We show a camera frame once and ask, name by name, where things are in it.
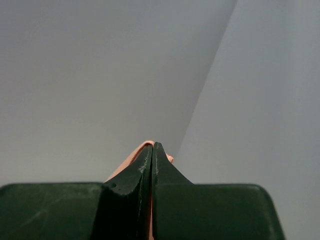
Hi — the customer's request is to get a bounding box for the pink t shirt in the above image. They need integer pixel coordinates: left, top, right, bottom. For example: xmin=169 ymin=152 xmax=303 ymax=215
xmin=103 ymin=139 xmax=176 ymax=240

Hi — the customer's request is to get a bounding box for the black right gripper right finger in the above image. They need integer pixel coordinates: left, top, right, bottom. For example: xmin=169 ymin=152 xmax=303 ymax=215
xmin=151 ymin=142 xmax=195 ymax=240

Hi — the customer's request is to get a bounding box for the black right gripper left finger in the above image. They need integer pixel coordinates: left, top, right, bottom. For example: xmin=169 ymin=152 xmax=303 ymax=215
xmin=90 ymin=145 xmax=153 ymax=240

